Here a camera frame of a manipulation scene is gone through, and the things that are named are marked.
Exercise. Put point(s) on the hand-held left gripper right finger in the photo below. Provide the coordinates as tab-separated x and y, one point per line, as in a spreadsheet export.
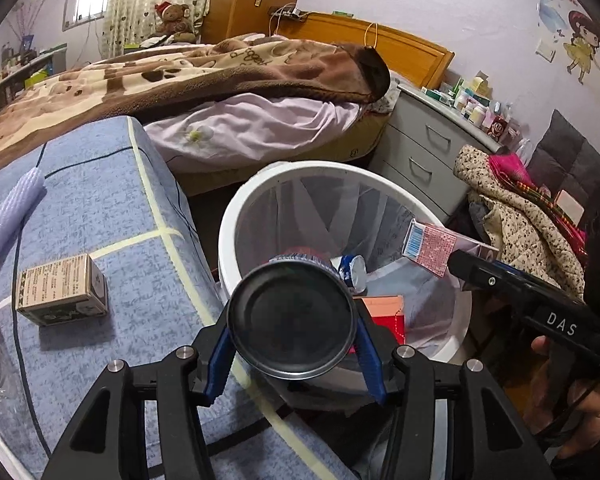
372	365

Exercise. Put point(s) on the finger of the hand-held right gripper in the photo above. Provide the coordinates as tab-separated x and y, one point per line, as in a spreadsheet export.
485	275

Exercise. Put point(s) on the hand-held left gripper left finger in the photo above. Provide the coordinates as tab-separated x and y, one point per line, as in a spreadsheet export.
215	365

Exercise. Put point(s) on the pink brown small box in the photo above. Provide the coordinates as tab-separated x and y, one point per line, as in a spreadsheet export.
430	250

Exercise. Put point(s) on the orange cardboard box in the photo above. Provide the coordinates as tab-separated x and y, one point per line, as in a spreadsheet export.
385	305

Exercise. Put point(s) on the crushed blue white can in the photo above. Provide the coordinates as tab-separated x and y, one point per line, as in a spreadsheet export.
350	270

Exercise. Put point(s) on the white waste bin with liner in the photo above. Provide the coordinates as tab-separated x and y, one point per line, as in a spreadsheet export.
330	210

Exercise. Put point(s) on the patterned carton box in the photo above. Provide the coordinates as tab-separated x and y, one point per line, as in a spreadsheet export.
60	290

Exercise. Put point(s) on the foam fruit net sleeve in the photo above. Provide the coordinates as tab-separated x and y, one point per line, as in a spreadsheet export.
15	205

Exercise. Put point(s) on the person's right hand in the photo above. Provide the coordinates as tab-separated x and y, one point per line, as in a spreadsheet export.
595	405

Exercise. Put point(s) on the floral padded jacket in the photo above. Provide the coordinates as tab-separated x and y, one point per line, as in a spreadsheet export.
525	220

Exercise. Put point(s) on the magenta plaid cloth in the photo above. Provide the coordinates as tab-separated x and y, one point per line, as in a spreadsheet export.
510	167

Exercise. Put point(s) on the dark grey padded chair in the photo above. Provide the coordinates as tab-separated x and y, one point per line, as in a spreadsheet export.
570	155

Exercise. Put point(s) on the grey drawer nightstand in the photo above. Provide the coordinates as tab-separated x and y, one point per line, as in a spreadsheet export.
420	135

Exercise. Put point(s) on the cluster of bottles and boxes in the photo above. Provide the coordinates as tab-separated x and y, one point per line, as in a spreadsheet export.
475	110

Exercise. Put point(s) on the wooden bed headboard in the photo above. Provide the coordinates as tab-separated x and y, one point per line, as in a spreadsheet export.
405	45

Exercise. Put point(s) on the pink bedsheet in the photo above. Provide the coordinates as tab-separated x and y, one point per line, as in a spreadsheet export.
260	120

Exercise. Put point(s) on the brown printed blanket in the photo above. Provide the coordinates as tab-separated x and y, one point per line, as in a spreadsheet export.
180	75

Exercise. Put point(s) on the green flat packet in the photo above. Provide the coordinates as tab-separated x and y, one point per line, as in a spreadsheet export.
342	12

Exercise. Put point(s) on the green box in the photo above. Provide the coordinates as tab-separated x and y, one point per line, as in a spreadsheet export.
35	80

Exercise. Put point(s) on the cluttered side desk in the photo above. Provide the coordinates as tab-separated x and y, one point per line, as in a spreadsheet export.
15	82

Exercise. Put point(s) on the brown teddy bear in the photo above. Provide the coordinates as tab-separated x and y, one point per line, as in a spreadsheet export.
175	20

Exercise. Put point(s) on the wooden wardrobe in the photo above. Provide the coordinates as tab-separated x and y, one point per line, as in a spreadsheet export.
250	0

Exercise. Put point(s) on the heart print curtain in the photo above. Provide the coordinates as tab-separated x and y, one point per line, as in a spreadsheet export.
150	0

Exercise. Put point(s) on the vase with branches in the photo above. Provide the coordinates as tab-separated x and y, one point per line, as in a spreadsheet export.
27	40

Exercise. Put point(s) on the small window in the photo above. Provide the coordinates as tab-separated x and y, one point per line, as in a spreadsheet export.
87	5

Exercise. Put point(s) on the white wall switch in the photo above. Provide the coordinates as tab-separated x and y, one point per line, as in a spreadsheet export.
546	50

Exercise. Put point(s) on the cartoon girl wall sticker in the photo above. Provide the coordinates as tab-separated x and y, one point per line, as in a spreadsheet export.
582	45

